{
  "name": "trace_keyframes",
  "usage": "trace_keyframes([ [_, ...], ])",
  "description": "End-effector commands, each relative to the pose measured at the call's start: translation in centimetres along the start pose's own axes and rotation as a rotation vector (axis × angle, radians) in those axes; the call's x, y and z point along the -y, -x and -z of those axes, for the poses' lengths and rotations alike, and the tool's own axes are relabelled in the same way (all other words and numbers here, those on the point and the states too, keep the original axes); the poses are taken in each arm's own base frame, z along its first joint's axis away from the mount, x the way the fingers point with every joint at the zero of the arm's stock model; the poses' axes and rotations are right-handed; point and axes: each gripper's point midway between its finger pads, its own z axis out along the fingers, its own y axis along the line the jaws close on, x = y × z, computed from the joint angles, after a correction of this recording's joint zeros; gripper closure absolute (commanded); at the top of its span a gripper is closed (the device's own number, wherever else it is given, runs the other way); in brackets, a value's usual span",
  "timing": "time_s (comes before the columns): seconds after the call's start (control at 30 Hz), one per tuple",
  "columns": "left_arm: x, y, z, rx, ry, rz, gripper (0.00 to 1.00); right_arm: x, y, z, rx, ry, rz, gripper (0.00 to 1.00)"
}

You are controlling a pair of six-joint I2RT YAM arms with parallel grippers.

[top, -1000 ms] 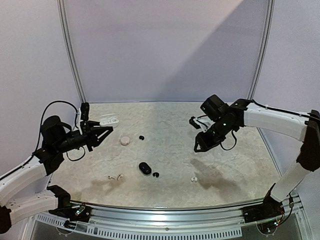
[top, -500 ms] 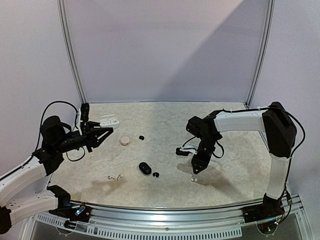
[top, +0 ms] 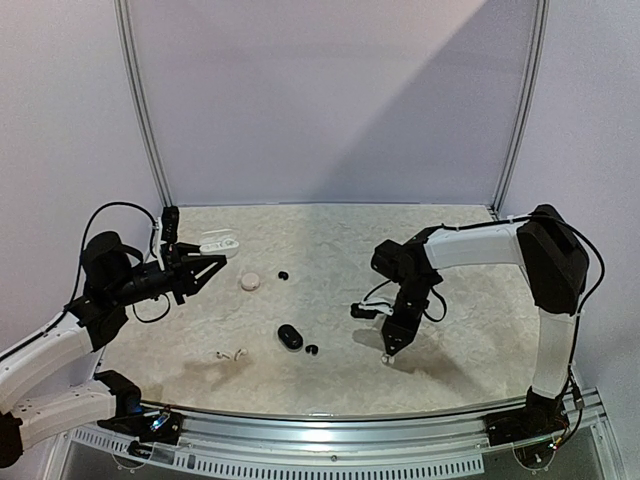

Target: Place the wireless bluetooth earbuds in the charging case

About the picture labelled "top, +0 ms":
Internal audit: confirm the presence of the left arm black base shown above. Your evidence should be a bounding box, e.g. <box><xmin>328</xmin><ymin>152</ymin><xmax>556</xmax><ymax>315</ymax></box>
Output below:
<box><xmin>97</xmin><ymin>406</ymin><xmax>185</xmax><ymax>445</ymax></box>

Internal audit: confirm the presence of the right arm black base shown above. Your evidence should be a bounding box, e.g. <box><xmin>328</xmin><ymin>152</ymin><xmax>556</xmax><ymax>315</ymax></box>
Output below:
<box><xmin>482</xmin><ymin>389</ymin><xmax>568</xmax><ymax>446</ymax></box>

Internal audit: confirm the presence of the left metal corner post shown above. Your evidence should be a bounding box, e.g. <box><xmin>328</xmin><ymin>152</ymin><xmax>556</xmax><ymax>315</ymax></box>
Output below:
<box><xmin>114</xmin><ymin>0</ymin><xmax>174</xmax><ymax>207</ymax></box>

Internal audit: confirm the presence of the pink round charging case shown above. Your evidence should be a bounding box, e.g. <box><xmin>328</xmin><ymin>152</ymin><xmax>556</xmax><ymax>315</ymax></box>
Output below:
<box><xmin>240</xmin><ymin>272</ymin><xmax>261</xmax><ymax>291</ymax></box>

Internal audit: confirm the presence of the aluminium front rail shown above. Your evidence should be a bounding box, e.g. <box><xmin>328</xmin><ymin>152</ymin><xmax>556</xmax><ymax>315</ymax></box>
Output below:
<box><xmin>59</xmin><ymin>387</ymin><xmax>607</xmax><ymax>476</ymax></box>

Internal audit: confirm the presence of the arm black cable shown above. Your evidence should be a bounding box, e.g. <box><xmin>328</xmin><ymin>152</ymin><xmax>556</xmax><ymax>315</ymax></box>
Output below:
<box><xmin>359</xmin><ymin>204</ymin><xmax>606</xmax><ymax>401</ymax></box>
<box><xmin>59</xmin><ymin>201</ymin><xmax>171</xmax><ymax>324</ymax></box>

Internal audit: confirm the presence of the black oval charging case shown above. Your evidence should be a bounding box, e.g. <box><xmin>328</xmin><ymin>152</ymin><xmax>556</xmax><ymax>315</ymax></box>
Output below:
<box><xmin>277</xmin><ymin>324</ymin><xmax>304</xmax><ymax>351</ymax></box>

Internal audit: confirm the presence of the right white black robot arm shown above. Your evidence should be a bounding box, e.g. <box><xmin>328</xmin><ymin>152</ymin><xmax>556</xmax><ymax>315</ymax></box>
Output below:
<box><xmin>371</xmin><ymin>204</ymin><xmax>590</xmax><ymax>436</ymax></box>

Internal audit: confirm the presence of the right metal corner post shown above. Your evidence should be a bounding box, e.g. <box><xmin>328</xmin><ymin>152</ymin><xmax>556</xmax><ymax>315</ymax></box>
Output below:
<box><xmin>490</xmin><ymin>1</ymin><xmax>549</xmax><ymax>216</ymax></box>

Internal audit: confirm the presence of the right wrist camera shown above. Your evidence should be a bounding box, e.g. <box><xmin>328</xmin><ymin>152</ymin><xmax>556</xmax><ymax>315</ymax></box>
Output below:
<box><xmin>350</xmin><ymin>297</ymin><xmax>393</xmax><ymax>320</ymax></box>

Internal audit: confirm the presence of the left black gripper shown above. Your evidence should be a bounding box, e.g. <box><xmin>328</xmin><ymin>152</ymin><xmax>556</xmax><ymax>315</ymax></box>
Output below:
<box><xmin>108</xmin><ymin>242</ymin><xmax>226</xmax><ymax>307</ymax></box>

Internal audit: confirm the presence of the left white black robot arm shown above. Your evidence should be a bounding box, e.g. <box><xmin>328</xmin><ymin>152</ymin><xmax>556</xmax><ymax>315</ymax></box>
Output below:
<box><xmin>1</xmin><ymin>231</ymin><xmax>227</xmax><ymax>468</ymax></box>

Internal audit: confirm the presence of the white earbud charging case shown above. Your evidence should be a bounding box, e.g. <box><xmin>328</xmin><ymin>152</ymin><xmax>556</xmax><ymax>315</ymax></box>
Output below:
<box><xmin>198</xmin><ymin>229</ymin><xmax>240</xmax><ymax>258</ymax></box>

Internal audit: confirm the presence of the metal corner post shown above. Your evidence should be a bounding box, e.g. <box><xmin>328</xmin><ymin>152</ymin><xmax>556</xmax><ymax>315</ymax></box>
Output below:
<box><xmin>114</xmin><ymin>0</ymin><xmax>174</xmax><ymax>207</ymax></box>
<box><xmin>490</xmin><ymin>1</ymin><xmax>549</xmax><ymax>216</ymax></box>

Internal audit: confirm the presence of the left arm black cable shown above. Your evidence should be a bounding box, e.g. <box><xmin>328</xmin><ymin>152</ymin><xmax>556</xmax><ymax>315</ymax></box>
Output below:
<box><xmin>59</xmin><ymin>201</ymin><xmax>171</xmax><ymax>324</ymax></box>

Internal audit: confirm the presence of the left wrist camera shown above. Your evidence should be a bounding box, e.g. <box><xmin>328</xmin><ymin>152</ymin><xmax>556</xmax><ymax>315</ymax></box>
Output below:
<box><xmin>150</xmin><ymin>206</ymin><xmax>180</xmax><ymax>258</ymax></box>

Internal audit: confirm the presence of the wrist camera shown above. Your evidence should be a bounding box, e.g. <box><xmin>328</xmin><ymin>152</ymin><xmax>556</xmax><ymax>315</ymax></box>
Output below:
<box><xmin>350</xmin><ymin>297</ymin><xmax>393</xmax><ymax>320</ymax></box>
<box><xmin>150</xmin><ymin>206</ymin><xmax>180</xmax><ymax>258</ymax></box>

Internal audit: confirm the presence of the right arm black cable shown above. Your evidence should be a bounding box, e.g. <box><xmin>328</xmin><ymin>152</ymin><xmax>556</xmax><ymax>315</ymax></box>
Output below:
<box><xmin>359</xmin><ymin>204</ymin><xmax>606</xmax><ymax>401</ymax></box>

